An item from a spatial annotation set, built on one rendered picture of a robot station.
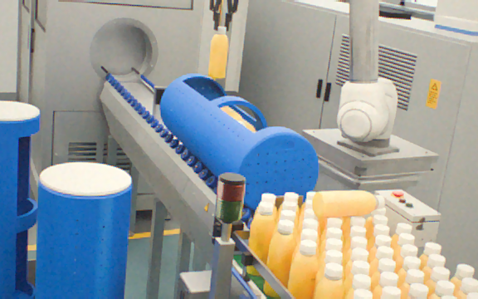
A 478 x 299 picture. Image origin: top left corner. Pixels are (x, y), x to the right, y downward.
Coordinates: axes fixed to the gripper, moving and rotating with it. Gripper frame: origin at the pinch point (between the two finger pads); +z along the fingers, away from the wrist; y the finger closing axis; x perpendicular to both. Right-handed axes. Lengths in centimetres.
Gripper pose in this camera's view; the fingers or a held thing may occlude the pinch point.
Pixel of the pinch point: (221, 22)
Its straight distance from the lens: 282.5
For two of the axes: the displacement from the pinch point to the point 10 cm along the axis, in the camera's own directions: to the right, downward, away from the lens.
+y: -9.2, 0.1, -3.9
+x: 3.8, 3.0, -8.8
